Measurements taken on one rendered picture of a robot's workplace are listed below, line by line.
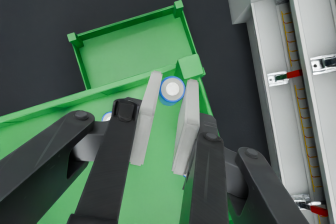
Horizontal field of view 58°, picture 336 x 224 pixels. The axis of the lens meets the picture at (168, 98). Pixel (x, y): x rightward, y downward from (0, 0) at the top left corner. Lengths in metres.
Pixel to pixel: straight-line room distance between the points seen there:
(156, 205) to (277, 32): 0.49
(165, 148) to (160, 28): 0.55
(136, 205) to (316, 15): 0.39
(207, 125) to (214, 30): 0.72
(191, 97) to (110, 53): 0.69
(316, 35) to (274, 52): 0.19
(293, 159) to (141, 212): 0.43
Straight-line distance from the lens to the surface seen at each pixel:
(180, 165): 0.15
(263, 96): 0.84
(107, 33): 0.87
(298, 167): 0.72
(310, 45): 0.54
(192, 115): 0.15
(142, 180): 0.35
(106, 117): 0.29
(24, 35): 0.93
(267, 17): 0.73
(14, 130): 0.38
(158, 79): 0.19
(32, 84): 0.90
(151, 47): 0.85
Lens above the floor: 0.83
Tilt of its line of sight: 86 degrees down
